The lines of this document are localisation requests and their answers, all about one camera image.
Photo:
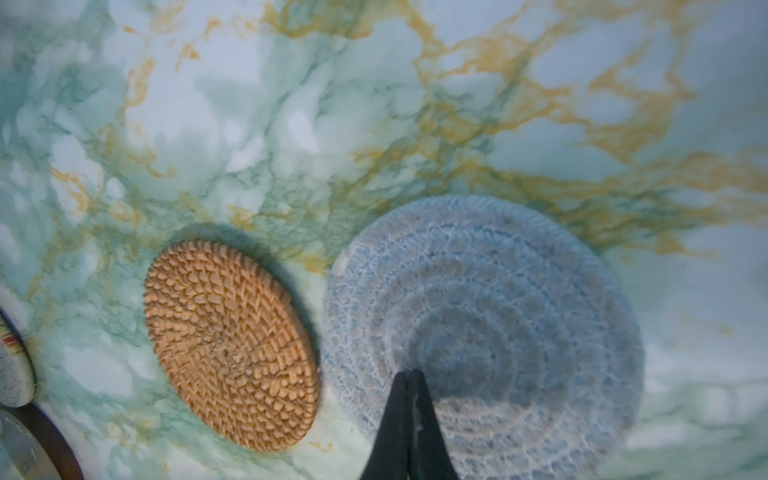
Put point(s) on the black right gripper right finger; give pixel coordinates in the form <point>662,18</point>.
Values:
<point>428,455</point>

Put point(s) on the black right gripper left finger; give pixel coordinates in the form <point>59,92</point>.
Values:
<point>389,458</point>

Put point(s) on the blue woven round coaster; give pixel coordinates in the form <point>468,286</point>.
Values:
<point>530,349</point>

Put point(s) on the tan rattan round coaster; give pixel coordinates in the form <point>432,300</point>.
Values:
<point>232,345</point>

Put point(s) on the rusty brown round coaster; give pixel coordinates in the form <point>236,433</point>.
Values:
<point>34,447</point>

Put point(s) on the multicolour woven round coaster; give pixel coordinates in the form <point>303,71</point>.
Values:
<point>18,379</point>

